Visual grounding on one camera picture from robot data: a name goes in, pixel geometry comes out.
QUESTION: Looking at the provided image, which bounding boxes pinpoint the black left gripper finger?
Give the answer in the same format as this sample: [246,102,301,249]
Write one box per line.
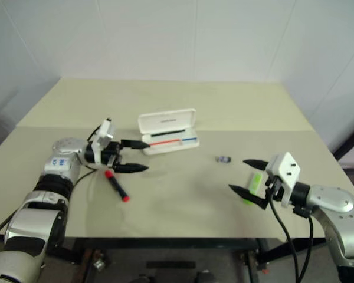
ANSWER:
[120,139,152,149]
[114,162,150,174]

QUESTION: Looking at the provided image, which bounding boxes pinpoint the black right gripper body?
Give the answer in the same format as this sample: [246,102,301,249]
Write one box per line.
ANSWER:
[263,175,284,208]

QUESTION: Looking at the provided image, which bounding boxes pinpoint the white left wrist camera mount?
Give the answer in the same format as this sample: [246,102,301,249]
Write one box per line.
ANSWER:
[90,117,116,164]

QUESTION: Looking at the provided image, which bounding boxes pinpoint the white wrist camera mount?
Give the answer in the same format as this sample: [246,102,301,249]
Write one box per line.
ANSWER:
[90,117,116,164]
[265,152,302,207]

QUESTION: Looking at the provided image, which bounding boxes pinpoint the green rectangular eraser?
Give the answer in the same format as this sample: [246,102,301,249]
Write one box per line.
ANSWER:
[243,173,264,206]

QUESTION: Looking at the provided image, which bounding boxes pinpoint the red and black marker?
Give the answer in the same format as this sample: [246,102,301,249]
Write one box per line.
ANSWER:
[104,170,131,203]

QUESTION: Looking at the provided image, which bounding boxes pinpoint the black metal table frame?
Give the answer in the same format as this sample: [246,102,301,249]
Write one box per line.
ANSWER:
[45,235,328,283]

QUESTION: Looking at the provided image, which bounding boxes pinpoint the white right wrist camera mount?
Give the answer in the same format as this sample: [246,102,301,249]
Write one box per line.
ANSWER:
[265,152,302,207]

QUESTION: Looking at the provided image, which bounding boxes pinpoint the white hard pencil case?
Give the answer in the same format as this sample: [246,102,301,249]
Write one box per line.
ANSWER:
[137,108,201,156]

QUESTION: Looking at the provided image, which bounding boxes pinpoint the dark rounded shape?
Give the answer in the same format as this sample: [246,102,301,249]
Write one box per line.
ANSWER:
[194,269,216,283]

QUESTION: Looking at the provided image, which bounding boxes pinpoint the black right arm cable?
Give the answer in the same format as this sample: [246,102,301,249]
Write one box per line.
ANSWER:
[265,188,315,283]

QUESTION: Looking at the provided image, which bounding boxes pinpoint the thin black pen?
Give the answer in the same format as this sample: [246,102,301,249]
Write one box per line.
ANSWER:
[150,129,185,137]

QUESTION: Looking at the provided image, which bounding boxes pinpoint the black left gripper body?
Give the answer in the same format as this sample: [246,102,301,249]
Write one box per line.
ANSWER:
[100,141,123,170]

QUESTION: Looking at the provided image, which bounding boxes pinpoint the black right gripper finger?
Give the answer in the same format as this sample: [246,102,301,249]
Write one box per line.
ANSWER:
[242,159,270,170]
[228,184,268,210]

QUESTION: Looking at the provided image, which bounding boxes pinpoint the black metal stand frame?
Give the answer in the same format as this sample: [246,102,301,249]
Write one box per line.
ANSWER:
[333,117,354,162]

